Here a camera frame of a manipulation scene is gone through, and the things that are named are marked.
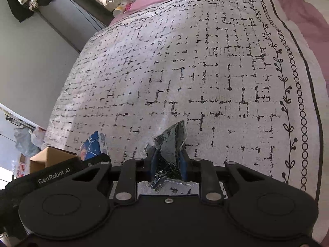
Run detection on yellow paper cup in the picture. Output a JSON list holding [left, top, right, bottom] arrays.
[[112, 5, 126, 17]]

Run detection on black item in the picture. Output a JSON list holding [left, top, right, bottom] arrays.
[[145, 120, 199, 193]]

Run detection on white black-patterned blanket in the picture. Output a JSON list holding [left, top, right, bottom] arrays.
[[42, 0, 324, 201]]

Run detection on white plastic bag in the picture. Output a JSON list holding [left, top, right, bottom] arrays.
[[31, 126, 47, 147]]

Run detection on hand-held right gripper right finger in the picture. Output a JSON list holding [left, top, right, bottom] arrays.
[[180, 150, 260, 203]]

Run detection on grey plastic bag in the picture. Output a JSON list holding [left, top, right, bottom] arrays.
[[14, 127, 39, 157]]

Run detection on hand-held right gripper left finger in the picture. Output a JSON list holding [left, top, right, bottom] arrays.
[[72, 150, 158, 204]]

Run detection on flat cardboard sheet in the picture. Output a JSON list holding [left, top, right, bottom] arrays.
[[55, 0, 110, 31]]

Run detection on hanging jackets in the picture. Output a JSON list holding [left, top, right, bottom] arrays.
[[2, 0, 56, 23]]

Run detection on brown cardboard box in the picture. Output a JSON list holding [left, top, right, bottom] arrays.
[[29, 146, 79, 177]]

